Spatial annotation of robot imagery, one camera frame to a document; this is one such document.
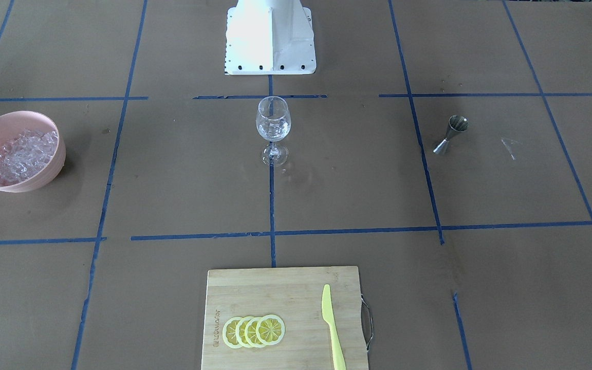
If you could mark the yellow plastic knife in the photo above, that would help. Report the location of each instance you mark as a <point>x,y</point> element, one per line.
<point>338,359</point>

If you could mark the clear ice cube pile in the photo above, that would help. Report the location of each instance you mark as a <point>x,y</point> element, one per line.
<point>26,155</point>

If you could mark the pink plastic bowl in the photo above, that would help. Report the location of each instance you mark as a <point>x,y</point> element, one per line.
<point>11,125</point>

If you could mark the bamboo cutting board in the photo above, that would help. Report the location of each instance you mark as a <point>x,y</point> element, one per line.
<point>295,295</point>

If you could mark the clear wine glass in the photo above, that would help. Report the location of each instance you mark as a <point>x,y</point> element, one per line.
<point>273,108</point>

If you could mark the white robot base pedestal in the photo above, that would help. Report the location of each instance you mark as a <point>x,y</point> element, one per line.
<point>269,38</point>

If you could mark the steel cocktail jigger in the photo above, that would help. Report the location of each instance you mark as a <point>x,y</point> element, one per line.
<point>457,125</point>

